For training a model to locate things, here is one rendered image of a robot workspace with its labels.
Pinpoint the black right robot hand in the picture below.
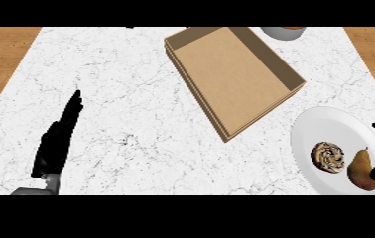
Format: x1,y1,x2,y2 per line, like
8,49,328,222
369,122,375,180

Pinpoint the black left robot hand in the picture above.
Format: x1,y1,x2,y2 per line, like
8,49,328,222
30,89,86,179

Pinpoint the white plate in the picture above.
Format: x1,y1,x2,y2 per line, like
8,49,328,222
288,106,375,196

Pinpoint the brown pear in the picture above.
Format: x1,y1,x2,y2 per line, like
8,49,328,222
346,146,375,192

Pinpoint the open cardboard box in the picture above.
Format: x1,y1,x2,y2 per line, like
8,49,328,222
163,27,307,144

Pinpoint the chocolate swirl cupcake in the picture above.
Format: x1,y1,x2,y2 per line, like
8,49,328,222
310,141,347,175

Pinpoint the grey bowl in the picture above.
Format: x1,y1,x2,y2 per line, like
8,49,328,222
260,27,307,42

